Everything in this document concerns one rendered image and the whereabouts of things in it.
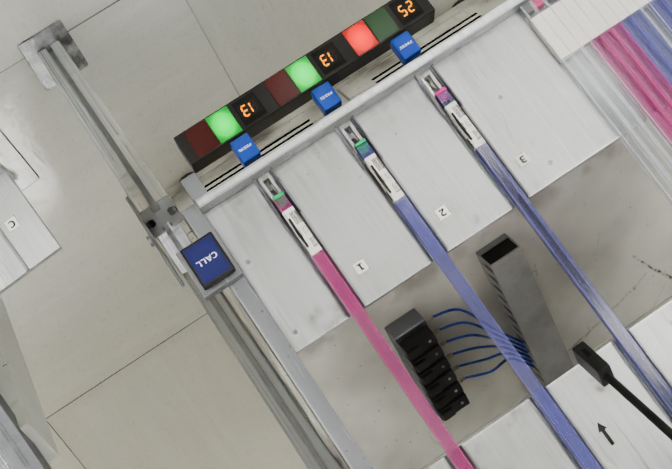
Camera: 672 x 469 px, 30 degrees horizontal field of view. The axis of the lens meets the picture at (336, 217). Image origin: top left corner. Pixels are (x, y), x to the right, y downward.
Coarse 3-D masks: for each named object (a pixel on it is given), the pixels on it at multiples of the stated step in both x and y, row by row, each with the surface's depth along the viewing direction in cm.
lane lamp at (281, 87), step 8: (280, 72) 146; (272, 80) 146; (280, 80) 145; (288, 80) 145; (272, 88) 145; (280, 88) 145; (288, 88) 145; (296, 88) 145; (280, 96) 145; (288, 96) 145; (280, 104) 145
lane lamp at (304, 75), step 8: (304, 56) 146; (296, 64) 146; (304, 64) 146; (288, 72) 146; (296, 72) 146; (304, 72) 146; (312, 72) 146; (296, 80) 145; (304, 80) 145; (312, 80) 145; (320, 80) 145; (304, 88) 145
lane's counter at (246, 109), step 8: (248, 96) 145; (256, 96) 145; (232, 104) 145; (240, 104) 145; (248, 104) 145; (256, 104) 145; (240, 112) 145; (248, 112) 145; (256, 112) 145; (264, 112) 145; (248, 120) 144
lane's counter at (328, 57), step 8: (320, 48) 146; (328, 48) 146; (336, 48) 146; (312, 56) 146; (320, 56) 146; (328, 56) 146; (336, 56) 146; (320, 64) 146; (328, 64) 146; (336, 64) 146; (328, 72) 146
